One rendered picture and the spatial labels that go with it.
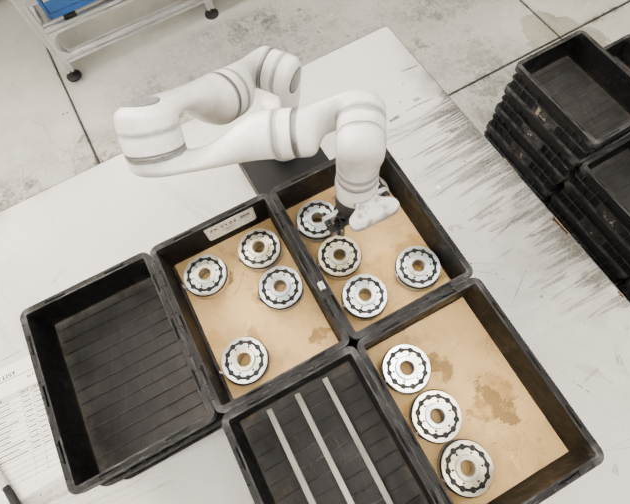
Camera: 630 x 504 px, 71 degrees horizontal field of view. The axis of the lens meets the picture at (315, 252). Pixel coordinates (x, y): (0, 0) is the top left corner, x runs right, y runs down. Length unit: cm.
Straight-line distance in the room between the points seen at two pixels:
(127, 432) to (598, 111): 179
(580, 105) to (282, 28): 159
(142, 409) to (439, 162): 101
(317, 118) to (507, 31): 227
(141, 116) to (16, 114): 224
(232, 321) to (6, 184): 182
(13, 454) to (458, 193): 132
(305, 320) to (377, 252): 24
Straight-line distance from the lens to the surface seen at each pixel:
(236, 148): 65
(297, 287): 102
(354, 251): 104
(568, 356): 127
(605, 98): 199
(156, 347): 110
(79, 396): 116
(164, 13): 279
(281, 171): 124
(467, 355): 105
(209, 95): 79
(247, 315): 105
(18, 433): 137
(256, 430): 102
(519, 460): 107
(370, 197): 75
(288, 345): 102
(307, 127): 62
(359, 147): 59
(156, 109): 69
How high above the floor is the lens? 183
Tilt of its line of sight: 69 degrees down
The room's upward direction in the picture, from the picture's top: 8 degrees counter-clockwise
